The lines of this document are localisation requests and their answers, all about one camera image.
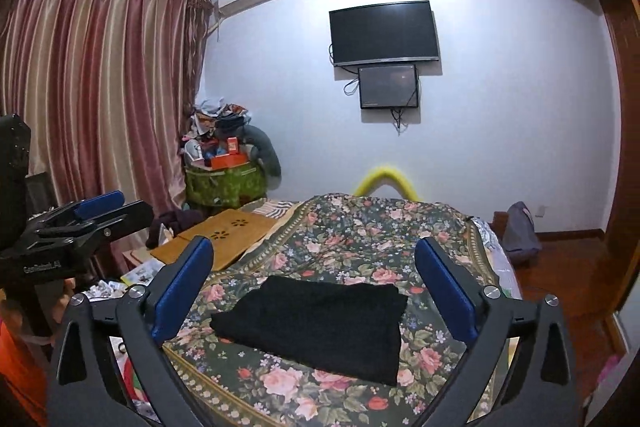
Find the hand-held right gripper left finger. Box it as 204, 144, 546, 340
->
47, 236, 216, 427

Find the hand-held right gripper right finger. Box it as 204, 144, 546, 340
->
414, 236, 594, 427

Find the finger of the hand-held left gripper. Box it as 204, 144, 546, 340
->
35, 201, 155, 259
29, 190, 126, 229

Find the black t-shirt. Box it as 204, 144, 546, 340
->
210, 276, 409, 387

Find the printed paper leaflet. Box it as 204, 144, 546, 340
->
120, 261, 167, 286

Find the dark purple cloth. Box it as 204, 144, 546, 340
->
147, 208, 207, 249

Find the white printed bed sheet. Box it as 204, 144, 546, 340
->
469, 216, 524, 304

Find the wooden folding table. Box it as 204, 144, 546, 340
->
150, 208, 279, 271

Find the floral blanket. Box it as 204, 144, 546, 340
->
161, 193, 524, 427

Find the orange box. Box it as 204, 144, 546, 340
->
210, 155, 252, 170

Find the striped cloth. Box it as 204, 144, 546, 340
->
249, 200, 302, 221

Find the pink striped curtain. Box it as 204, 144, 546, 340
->
0, 0, 212, 229

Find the yellow foam tube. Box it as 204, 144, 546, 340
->
352, 164, 424, 200

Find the pile of clutter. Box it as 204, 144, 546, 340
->
180, 96, 251, 160

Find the grey plush toy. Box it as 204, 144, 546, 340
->
240, 124, 282, 180

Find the wooden bed post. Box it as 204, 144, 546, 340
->
492, 211, 512, 259

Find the small black wall monitor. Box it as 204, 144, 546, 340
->
358, 64, 420, 110

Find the large black wall television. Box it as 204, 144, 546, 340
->
329, 0, 441, 68

